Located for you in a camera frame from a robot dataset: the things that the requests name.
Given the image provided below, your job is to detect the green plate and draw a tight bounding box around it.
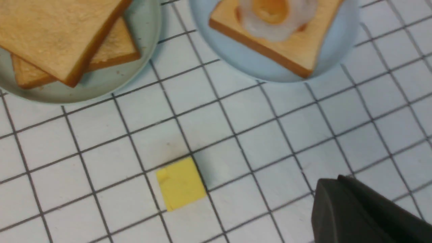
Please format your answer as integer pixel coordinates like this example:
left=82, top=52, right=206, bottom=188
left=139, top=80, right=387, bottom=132
left=0, top=0, right=162, bottom=105

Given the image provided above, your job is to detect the toast slice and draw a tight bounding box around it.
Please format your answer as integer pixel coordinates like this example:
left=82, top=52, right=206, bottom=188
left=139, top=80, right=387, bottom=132
left=209, top=0, right=344, bottom=78
left=0, top=0, right=132, bottom=88
left=10, top=17, right=141, bottom=89

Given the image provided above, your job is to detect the fried egg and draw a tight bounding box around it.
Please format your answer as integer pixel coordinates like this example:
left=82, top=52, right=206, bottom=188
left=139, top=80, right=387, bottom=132
left=237, top=0, right=318, bottom=42

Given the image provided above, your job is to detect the light blue plate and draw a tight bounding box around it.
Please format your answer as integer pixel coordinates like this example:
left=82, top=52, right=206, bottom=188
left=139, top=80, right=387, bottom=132
left=189, top=0, right=360, bottom=83

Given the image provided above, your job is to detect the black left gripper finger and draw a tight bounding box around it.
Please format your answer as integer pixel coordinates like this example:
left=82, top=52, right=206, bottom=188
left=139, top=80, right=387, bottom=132
left=311, top=175, right=432, bottom=243

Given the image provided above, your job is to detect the white grid tablecloth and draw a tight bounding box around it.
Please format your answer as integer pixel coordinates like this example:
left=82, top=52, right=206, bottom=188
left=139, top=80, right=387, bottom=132
left=0, top=0, right=431, bottom=243

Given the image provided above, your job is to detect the yellow cube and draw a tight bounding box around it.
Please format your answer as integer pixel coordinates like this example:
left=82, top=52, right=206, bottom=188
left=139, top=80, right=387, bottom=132
left=156, top=157, right=207, bottom=211

